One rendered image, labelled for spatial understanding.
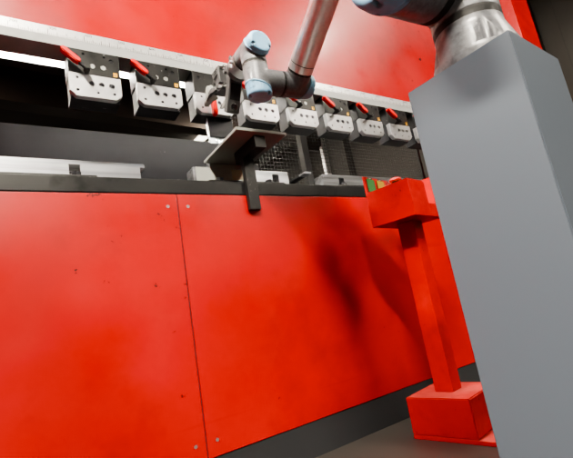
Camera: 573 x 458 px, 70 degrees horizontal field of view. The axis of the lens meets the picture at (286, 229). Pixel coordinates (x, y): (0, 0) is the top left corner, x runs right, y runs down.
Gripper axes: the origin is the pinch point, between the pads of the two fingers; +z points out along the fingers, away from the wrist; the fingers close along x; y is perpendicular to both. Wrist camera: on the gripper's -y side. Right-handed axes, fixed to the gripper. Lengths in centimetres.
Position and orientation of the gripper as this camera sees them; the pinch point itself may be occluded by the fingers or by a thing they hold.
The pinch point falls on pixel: (214, 107)
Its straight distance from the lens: 154.5
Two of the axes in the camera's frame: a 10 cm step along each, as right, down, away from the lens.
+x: -8.3, 0.3, -5.6
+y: -1.7, -9.7, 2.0
